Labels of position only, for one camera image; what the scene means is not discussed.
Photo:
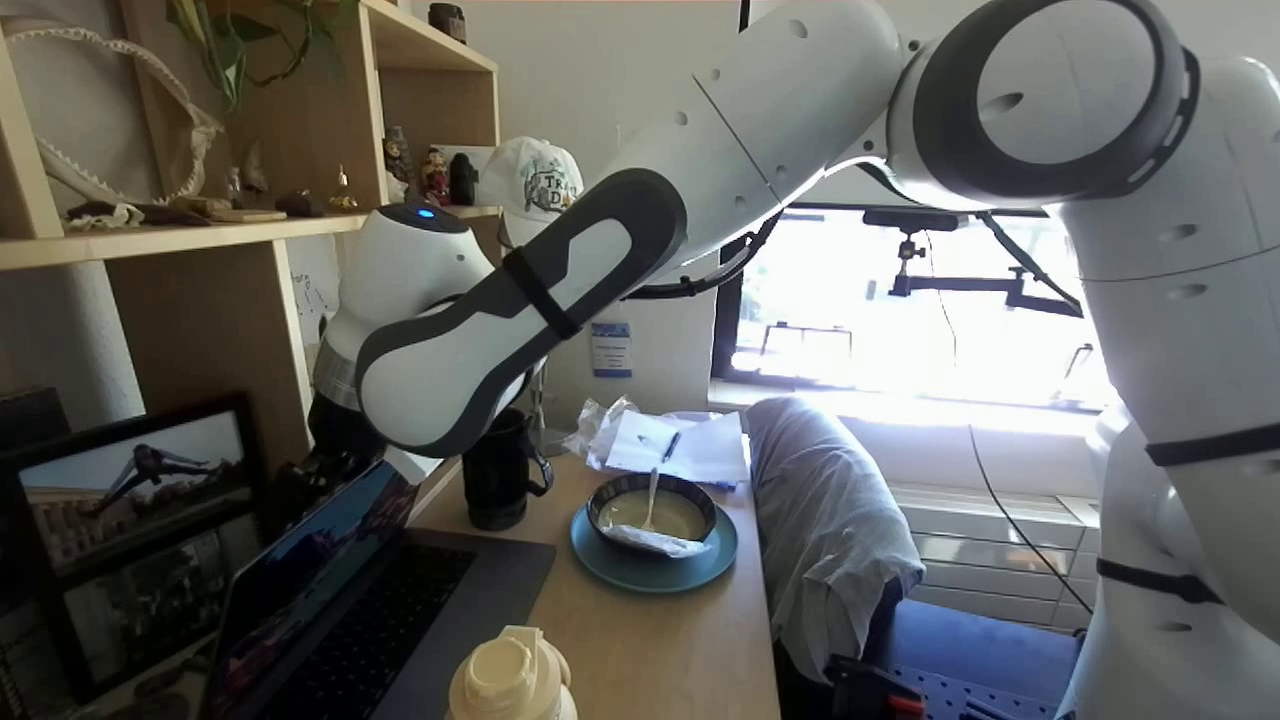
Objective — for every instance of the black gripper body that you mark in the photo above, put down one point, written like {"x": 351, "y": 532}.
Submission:
{"x": 351, "y": 432}

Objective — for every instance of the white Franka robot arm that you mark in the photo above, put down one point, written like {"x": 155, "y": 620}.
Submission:
{"x": 800, "y": 104}

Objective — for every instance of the dark grey laptop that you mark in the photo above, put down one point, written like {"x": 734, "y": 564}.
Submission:
{"x": 401, "y": 627}

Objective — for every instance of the dark printed mug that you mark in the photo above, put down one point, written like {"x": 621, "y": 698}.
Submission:
{"x": 496, "y": 473}

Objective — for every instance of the wooden shelf unit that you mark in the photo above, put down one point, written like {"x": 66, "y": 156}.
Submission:
{"x": 203, "y": 307}

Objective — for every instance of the black framed photograph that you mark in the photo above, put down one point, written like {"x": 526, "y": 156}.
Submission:
{"x": 135, "y": 532}

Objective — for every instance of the small dark figurine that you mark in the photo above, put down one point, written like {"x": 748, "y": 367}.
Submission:
{"x": 463, "y": 180}

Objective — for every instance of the cream water bottle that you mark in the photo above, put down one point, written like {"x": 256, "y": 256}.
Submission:
{"x": 513, "y": 683}

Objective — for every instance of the spoon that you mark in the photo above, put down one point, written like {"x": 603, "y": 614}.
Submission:
{"x": 659, "y": 482}

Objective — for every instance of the white baseball cap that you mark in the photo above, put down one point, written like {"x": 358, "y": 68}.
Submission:
{"x": 534, "y": 180}

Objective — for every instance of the dark bowl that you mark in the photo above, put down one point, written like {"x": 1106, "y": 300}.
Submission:
{"x": 674, "y": 502}

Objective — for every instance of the teal plate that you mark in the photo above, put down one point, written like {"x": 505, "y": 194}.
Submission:
{"x": 653, "y": 573}

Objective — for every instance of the white paper stack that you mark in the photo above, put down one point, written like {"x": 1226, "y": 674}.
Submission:
{"x": 686, "y": 447}

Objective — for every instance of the green pothos plant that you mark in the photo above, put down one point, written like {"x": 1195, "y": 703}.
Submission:
{"x": 235, "y": 43}

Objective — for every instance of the grey cloth on chair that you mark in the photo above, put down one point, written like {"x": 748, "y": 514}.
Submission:
{"x": 820, "y": 521}

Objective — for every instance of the blue chair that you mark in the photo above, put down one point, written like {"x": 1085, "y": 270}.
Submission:
{"x": 973, "y": 664}

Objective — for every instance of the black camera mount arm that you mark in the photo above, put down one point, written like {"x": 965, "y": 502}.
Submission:
{"x": 963, "y": 274}

